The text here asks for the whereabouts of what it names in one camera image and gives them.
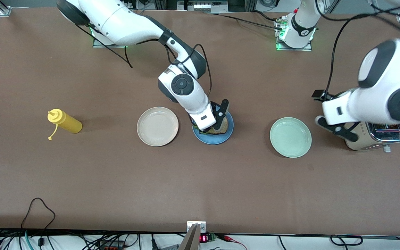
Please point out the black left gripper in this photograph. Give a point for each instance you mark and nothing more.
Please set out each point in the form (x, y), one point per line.
(317, 93)

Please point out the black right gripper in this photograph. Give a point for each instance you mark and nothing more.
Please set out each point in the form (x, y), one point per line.
(218, 122)

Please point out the toasted bread slice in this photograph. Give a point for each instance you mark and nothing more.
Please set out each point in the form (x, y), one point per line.
(222, 127)

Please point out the yellow mustard squeeze bottle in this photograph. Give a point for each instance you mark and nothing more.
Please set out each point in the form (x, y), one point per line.
(69, 125)

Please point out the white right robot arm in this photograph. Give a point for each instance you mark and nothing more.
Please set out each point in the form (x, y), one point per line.
(123, 24)

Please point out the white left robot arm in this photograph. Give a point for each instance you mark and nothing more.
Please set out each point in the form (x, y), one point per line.
(380, 76)

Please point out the blue round plate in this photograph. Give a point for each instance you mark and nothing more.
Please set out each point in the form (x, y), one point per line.
(217, 139)

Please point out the pale green round plate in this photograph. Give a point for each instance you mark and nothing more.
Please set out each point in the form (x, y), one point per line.
(290, 137)

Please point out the beige round plate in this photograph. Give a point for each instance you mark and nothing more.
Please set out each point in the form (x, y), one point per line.
(157, 126)

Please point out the beige and chrome toaster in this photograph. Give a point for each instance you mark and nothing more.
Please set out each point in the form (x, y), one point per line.
(387, 137)

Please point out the control box with lights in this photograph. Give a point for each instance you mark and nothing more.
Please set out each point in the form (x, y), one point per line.
(203, 6)

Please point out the red display circuit board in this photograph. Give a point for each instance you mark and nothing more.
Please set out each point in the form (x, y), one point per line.
(208, 238)

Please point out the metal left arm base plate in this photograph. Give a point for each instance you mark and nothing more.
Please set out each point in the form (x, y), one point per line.
(290, 49)

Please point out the metal camera mounting bracket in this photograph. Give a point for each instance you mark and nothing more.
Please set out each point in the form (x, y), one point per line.
(194, 239)

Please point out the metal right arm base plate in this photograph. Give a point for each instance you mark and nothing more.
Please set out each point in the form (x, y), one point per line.
(97, 43)

